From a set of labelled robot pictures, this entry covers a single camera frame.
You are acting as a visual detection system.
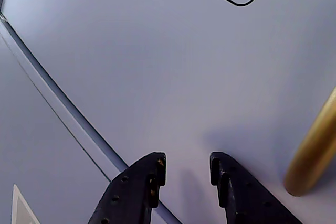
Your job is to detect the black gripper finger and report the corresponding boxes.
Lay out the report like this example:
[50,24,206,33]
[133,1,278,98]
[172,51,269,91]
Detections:
[209,151,303,224]
[87,152,167,224]

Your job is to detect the blue fridge door with dispenser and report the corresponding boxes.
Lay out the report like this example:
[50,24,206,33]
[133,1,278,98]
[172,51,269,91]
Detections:
[0,22,116,224]

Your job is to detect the blue shopping list cabinet door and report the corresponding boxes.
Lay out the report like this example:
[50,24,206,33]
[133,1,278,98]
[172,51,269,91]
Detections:
[0,0,336,224]

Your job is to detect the gold curved cabinet door handle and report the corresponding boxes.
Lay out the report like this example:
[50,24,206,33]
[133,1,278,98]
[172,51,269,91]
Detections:
[284,86,336,197]

